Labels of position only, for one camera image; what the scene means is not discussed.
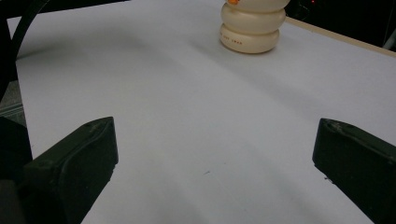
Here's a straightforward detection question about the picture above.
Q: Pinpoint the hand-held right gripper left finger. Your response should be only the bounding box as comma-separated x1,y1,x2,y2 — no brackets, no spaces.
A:
17,116,120,224

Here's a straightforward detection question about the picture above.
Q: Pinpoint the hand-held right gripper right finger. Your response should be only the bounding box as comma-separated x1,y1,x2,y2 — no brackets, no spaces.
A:
311,118,396,224

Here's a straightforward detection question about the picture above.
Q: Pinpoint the cream ribbed cup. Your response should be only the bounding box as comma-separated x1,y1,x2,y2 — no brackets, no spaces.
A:
219,0,291,55

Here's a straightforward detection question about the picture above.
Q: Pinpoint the wooden table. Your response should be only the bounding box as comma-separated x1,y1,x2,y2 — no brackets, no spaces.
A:
284,16,396,59

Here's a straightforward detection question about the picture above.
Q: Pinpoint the aluminium floor rail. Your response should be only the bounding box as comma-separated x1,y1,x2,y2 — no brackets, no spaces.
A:
0,101,25,117

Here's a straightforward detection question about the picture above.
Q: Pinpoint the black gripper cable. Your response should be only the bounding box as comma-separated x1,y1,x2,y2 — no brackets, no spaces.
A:
0,0,51,102

